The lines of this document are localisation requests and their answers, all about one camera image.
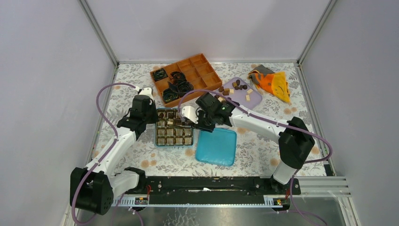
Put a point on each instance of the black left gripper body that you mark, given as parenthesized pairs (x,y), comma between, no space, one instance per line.
(151,117)

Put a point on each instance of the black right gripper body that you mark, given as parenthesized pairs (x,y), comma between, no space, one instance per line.
(205,122)

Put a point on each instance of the metal serving tongs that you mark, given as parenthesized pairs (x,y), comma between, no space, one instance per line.
(179,123)

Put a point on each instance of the teal chocolate box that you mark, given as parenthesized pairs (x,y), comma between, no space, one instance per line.
(171,136)

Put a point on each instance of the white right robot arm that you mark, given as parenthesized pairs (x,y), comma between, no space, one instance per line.
(292,136)

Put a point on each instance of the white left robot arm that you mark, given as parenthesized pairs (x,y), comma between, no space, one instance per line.
(94,187)

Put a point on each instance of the pile of assorted chocolates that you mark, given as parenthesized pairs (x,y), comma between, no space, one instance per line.
(237,88)

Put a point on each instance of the rolled dark green tie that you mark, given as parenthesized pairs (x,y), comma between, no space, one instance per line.
(169,95)

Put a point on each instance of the teal box lid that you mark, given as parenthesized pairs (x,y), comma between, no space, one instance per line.
(217,147)

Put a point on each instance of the rolled dark patterned tie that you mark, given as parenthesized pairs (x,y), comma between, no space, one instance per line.
(180,88)

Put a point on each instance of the lavender plastic tray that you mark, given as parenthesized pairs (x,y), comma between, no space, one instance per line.
(256,97)

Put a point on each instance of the wooden compartment tray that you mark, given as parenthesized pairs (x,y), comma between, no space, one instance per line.
(198,72)

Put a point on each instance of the rolled dark floral tie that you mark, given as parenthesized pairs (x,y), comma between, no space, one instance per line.
(159,74)

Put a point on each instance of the orange grey cloth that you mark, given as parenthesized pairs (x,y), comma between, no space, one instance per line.
(272,82)

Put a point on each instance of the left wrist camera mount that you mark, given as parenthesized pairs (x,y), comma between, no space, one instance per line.
(145,91)

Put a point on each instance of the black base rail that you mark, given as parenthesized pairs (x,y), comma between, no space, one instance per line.
(211,191)

